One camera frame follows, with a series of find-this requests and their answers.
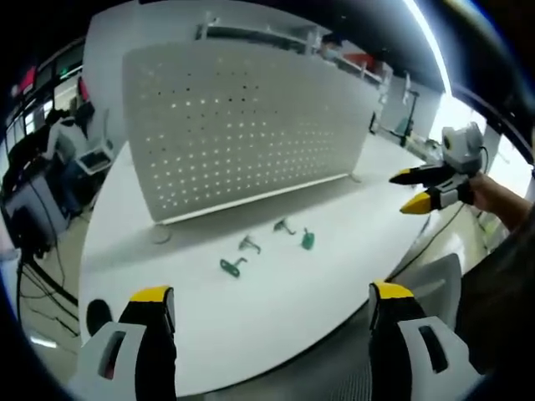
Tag white chair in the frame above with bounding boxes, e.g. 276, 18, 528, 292
387, 251, 463, 332

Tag grey hook assembly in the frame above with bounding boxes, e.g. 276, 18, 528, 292
273, 218, 298, 236
238, 234, 262, 256

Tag black equipment stand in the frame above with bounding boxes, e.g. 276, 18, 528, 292
2, 141, 68, 260

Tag black floor cables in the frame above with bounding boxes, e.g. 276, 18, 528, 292
16, 250, 81, 339

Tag round black object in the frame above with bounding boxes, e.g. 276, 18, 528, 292
84, 298, 114, 338

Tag white shelf rack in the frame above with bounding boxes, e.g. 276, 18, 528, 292
195, 20, 395, 87

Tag green kick scooter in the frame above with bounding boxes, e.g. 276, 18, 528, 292
369, 89, 420, 147

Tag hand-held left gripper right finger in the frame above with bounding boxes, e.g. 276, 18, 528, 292
367, 280, 488, 401

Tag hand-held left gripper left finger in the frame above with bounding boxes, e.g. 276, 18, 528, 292
77, 285, 179, 401

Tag white box device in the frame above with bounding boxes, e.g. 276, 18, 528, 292
77, 144, 115, 173

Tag white perforated mounting plate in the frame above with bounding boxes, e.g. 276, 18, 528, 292
121, 41, 384, 246

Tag person's right hand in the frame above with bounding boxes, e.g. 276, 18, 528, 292
470, 172, 513, 219

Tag person's dark clothing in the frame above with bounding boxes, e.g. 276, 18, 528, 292
454, 227, 535, 377

